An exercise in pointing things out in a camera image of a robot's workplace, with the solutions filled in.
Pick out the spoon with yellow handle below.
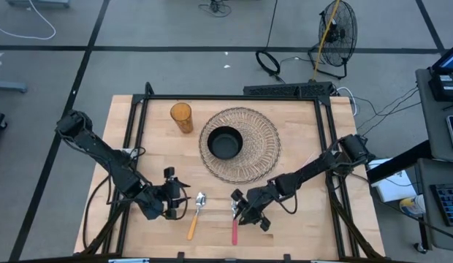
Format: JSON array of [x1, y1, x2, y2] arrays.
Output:
[[186, 191, 208, 241]]

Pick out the grey table foot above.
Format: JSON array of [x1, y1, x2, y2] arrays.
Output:
[[6, 0, 71, 9], [0, 80, 28, 94]]

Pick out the white floor cable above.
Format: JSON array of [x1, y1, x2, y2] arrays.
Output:
[[0, 0, 57, 41]]

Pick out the yellow hanging strap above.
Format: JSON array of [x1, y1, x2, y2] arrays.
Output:
[[312, 0, 340, 82]]

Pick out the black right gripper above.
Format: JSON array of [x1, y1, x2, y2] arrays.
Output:
[[230, 184, 277, 232]]

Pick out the black perforated power strip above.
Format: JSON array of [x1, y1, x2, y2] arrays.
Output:
[[243, 81, 335, 98]]

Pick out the black beam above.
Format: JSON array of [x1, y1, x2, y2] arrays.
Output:
[[365, 140, 432, 185]]

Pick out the grey side desk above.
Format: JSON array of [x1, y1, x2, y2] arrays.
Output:
[[415, 67, 453, 164]]

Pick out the white cable loop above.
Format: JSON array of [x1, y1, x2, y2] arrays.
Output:
[[335, 86, 359, 117]]

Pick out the white box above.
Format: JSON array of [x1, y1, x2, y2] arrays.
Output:
[[370, 156, 417, 204]]

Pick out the fork with pink handle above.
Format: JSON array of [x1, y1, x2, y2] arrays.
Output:
[[231, 199, 240, 246]]

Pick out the black cable bundle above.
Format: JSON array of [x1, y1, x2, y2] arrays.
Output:
[[198, 0, 232, 18]]

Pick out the black laptop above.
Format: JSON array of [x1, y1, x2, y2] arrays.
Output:
[[430, 47, 453, 74]]

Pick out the coiled black floor cable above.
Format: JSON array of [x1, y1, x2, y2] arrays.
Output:
[[255, 0, 286, 83]]

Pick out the round woven straw placemat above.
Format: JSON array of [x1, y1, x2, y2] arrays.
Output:
[[198, 107, 282, 185]]

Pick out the amber plastic tumbler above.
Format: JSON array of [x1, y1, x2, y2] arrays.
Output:
[[170, 102, 194, 134]]

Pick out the black keyboard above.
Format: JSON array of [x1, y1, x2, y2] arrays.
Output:
[[430, 182, 453, 227]]

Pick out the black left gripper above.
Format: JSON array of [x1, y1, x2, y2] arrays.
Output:
[[153, 167, 192, 221]]

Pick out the thin black desk cables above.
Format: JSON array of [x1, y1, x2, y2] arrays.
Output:
[[354, 85, 422, 137]]

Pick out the black device under laptop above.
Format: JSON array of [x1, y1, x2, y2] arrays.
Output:
[[428, 69, 453, 102]]

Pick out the black bowl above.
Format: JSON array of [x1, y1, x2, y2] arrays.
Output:
[[207, 126, 244, 161]]

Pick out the black floor fan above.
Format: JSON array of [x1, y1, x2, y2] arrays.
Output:
[[308, 0, 358, 80]]

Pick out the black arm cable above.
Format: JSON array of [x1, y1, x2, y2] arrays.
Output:
[[82, 174, 113, 250]]

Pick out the black metal table frame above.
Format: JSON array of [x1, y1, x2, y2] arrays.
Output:
[[80, 82, 387, 262]]

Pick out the white and yellow canister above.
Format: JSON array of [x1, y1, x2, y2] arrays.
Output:
[[399, 194, 427, 219]]

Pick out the grey keyboard desk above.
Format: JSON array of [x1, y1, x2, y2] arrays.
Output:
[[415, 157, 453, 253]]

